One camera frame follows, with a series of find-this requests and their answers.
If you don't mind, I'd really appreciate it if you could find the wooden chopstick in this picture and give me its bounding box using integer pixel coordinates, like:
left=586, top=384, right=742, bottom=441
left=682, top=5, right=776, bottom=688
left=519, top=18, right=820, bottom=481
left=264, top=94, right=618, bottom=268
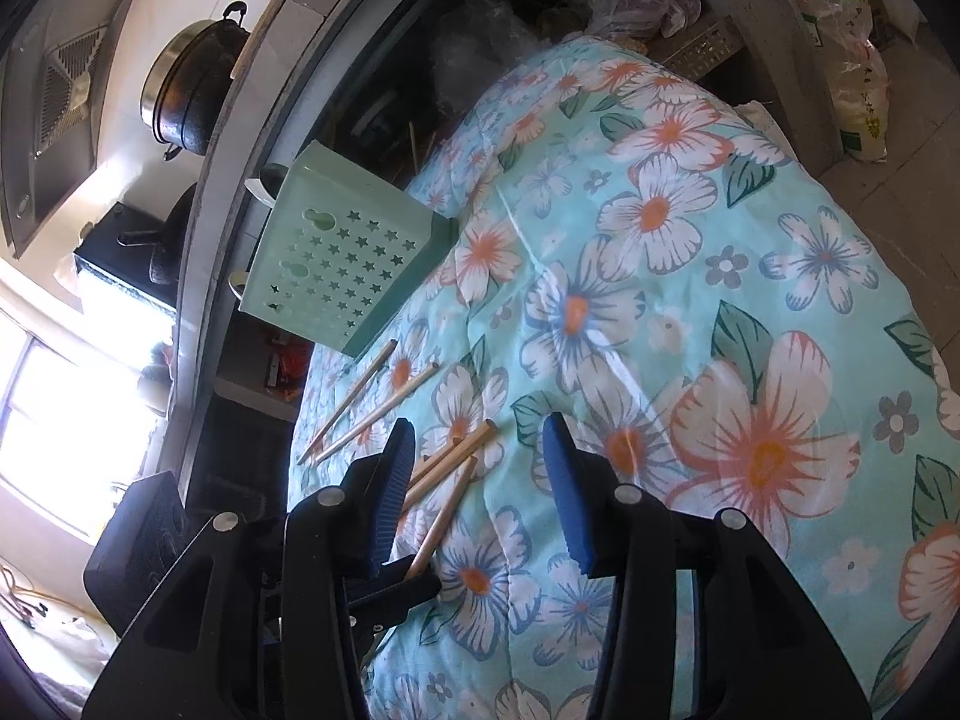
left=298, top=338, right=397, bottom=465
left=400, top=419, right=496, bottom=514
left=405, top=454, right=478, bottom=580
left=409, top=437, right=462, bottom=486
left=309, top=362, right=441, bottom=465

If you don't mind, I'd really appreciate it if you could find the floral teal quilt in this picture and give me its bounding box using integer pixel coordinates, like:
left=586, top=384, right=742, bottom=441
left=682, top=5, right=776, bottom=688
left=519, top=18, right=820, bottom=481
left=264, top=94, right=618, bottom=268
left=288, top=37, right=958, bottom=718

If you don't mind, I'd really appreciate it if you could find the green perforated utensil holder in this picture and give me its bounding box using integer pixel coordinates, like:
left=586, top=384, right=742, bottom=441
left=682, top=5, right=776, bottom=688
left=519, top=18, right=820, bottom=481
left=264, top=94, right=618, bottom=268
left=239, top=142, right=459, bottom=358

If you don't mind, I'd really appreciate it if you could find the black wok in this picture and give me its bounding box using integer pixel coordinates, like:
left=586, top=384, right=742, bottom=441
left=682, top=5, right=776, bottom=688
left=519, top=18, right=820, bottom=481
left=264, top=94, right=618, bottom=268
left=117, top=185, right=197, bottom=286

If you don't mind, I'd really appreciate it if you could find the black splash guard panel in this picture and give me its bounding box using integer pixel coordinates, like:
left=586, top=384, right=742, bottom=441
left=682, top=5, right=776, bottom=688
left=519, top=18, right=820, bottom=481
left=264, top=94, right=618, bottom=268
left=73, top=202, right=178, bottom=310

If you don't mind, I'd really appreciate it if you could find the white bowl behind holder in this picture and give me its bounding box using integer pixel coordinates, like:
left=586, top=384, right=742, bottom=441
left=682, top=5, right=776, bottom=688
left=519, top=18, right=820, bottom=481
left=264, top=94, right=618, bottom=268
left=244, top=176, right=283, bottom=210

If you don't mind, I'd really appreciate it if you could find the black stock pot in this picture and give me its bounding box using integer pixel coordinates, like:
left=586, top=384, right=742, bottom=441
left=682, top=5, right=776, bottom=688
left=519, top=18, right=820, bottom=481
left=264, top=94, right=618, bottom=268
left=158, top=0, right=249, bottom=161

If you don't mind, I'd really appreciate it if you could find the steel pot lid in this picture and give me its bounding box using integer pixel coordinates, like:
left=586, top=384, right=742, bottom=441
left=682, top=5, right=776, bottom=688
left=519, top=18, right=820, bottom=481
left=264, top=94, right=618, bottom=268
left=140, top=20, right=215, bottom=143

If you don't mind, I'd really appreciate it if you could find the grey concrete counter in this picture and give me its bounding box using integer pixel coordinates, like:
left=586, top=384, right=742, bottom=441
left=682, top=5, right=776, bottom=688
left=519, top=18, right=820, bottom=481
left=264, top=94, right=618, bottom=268
left=158, top=0, right=843, bottom=486

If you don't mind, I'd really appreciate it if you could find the clear plastic bag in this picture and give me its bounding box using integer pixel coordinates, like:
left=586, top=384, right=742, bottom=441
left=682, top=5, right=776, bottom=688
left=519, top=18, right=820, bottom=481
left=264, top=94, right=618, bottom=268
left=586, top=0, right=703, bottom=41

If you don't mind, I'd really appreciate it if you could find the steel range hood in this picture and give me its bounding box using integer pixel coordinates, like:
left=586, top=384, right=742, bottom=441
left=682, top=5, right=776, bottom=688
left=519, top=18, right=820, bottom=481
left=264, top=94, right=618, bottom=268
left=2, top=0, right=132, bottom=259

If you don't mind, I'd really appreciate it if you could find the white rice sack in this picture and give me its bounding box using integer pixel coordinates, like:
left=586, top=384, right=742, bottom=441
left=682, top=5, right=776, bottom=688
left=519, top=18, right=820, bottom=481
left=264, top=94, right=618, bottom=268
left=796, top=0, right=890, bottom=163

